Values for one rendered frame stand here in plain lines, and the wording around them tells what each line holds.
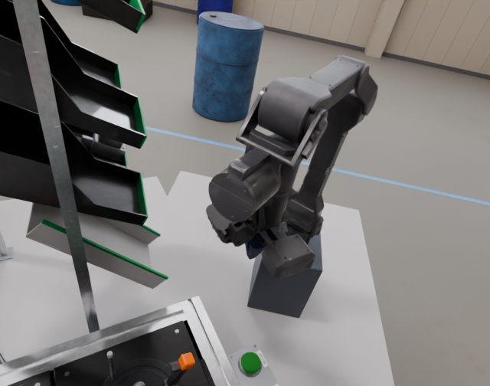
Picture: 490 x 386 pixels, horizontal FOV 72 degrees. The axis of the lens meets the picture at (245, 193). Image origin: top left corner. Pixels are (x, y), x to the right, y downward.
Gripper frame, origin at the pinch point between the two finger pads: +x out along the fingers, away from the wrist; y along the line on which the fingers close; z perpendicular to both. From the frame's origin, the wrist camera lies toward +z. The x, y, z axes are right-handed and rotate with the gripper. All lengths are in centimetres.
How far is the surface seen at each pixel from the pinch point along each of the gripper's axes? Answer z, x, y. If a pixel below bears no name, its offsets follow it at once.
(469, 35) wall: -712, 58, -375
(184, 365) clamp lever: 12.4, 18.3, 5.9
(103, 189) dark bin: 17.9, 3.6, -23.1
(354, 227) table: -63, 40, -24
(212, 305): -3.4, 39.4, -13.5
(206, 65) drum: -112, 72, -267
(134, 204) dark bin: 13.4, 5.9, -20.1
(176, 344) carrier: 10.4, 28.4, -2.5
